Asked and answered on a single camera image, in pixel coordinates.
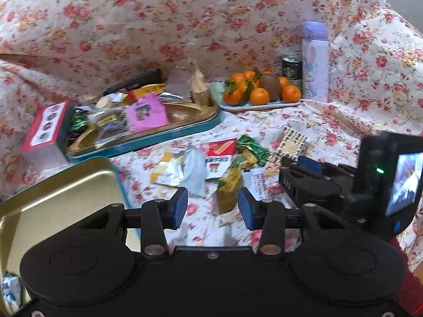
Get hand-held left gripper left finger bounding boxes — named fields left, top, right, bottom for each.
left=79, top=187, right=189, bottom=260

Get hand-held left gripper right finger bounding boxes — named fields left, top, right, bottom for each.
left=238, top=187, right=361, bottom=261

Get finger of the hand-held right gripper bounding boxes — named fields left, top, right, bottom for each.
left=298, top=155, right=359, bottom=185
left=279, top=166, right=345, bottom=209

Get gold snack packet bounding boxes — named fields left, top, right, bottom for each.
left=216, top=168, right=244, bottom=215

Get teal tin lid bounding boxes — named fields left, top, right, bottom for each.
left=0, top=157, right=142, bottom=314

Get black and gold patterned packet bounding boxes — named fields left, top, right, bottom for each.
left=269, top=126, right=313, bottom=162

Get silver snack packet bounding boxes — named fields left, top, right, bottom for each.
left=180, top=145, right=207, bottom=196

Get yellow and white snack packet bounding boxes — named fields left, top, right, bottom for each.
left=151, top=148, right=186, bottom=187

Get floral cloth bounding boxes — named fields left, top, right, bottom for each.
left=0, top=0, right=423, bottom=271

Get green snack packet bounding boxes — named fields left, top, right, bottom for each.
left=236, top=135, right=271, bottom=170

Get red and white snack packet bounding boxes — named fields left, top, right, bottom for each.
left=205, top=138, right=238, bottom=181

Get teal tin box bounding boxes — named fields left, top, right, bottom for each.
left=65, top=82, right=221, bottom=158

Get light blue fruit plate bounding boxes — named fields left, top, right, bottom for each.
left=208, top=82, right=302, bottom=111

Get pile of mandarins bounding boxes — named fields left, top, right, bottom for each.
left=223, top=69, right=302, bottom=106

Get brown kiwi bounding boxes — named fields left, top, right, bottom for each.
left=258, top=73, right=281, bottom=101

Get dark drink can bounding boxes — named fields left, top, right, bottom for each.
left=282, top=55, right=303, bottom=90

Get purple thermos bottle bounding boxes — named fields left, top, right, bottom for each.
left=301, top=21, right=329, bottom=103

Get pink snack packet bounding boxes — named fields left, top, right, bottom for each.
left=127, top=93, right=169, bottom=133

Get clear packet of dark cookies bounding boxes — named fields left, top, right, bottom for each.
left=87, top=109, right=130, bottom=148

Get red cloth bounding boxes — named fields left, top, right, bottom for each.
left=395, top=246, right=423, bottom=317

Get yellow and red snack packet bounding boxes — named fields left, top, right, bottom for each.
left=127, top=84, right=164, bottom=100

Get tan paper bag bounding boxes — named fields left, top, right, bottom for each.
left=190, top=61, right=212, bottom=105

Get silver wrapped candy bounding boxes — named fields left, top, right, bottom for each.
left=95, top=94, right=128, bottom=108

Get green foil candy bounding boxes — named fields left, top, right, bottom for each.
left=71, top=110, right=88, bottom=131

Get black flat packet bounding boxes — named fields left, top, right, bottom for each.
left=103, top=69, right=161, bottom=95

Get red-topped box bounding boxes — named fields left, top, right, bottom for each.
left=20, top=99, right=75, bottom=170

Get blue and white snack packet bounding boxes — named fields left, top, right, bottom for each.
left=1, top=271, right=22, bottom=305

